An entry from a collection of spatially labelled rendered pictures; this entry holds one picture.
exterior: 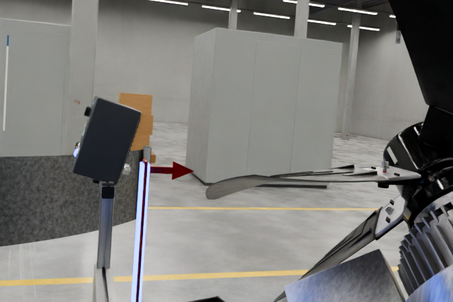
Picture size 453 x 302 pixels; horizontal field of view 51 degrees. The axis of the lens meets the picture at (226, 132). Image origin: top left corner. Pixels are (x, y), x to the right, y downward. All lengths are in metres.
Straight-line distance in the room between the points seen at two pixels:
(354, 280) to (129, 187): 2.09
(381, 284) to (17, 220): 1.88
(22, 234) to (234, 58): 4.94
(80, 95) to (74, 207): 2.49
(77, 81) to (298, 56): 3.55
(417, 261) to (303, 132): 6.62
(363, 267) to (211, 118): 6.09
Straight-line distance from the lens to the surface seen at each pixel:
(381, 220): 0.84
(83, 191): 2.46
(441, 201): 0.70
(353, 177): 0.65
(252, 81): 6.90
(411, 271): 0.67
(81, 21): 4.86
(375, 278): 0.70
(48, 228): 2.42
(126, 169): 1.21
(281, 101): 7.06
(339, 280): 0.71
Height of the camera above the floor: 1.28
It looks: 4 degrees down
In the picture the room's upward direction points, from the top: 4 degrees clockwise
